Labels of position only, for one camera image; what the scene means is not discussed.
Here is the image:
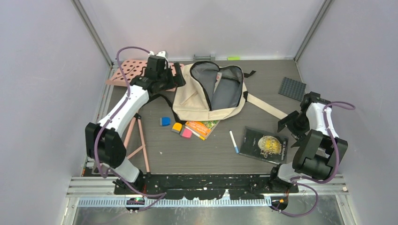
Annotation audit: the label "black moon cover book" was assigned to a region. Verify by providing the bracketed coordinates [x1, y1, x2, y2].
[238, 126, 289, 165]

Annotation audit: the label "cream canvas backpack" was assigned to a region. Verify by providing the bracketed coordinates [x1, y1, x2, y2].
[146, 61, 289, 124]

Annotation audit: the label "orange paperback book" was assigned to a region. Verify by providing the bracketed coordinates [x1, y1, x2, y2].
[185, 120, 220, 139]

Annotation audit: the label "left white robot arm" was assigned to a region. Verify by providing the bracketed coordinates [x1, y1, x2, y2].
[85, 51, 185, 194]

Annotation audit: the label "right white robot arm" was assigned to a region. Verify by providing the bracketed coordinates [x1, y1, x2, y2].
[268, 92, 355, 192]

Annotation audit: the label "pink perforated stand board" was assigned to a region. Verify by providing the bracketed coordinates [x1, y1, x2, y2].
[106, 59, 184, 91]

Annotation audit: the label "dark grey studded baseplate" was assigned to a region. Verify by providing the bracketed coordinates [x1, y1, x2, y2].
[278, 77, 306, 102]

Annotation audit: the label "pink tripod stand legs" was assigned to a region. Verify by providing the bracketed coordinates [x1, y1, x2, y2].
[93, 113, 152, 177]

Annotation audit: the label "blue eraser block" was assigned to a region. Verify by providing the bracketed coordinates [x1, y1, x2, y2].
[160, 117, 171, 127]

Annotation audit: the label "orange eraser block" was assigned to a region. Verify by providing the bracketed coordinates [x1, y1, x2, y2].
[171, 122, 183, 134]

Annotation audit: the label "pink eraser block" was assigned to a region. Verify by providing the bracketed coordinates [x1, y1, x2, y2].
[180, 128, 192, 139]

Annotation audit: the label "yellow capped white marker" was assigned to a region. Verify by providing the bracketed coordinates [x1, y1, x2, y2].
[185, 126, 206, 141]

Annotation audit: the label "blue capped white marker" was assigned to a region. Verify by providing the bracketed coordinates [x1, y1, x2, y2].
[229, 130, 239, 154]

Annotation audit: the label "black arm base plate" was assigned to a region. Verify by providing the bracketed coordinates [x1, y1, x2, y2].
[113, 174, 299, 200]

